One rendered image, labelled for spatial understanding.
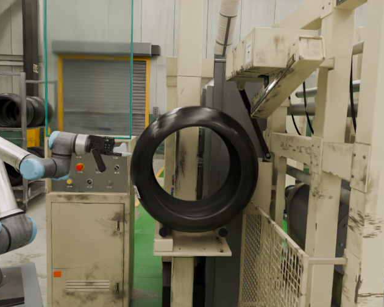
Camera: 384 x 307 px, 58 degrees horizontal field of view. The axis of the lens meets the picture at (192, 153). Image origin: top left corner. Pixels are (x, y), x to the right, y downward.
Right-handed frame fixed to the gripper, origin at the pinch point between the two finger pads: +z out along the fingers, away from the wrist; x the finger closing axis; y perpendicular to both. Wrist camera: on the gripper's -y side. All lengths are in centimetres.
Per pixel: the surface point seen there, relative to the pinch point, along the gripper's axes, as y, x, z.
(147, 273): -123, 138, 18
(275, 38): 56, -33, 50
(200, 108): 26.7, -9.0, 28.6
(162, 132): 13.9, -12.5, 13.5
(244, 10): 358, 904, 201
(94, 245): -72, 64, -20
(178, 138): 9.5, 28.5, 22.6
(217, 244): -39, 2, 49
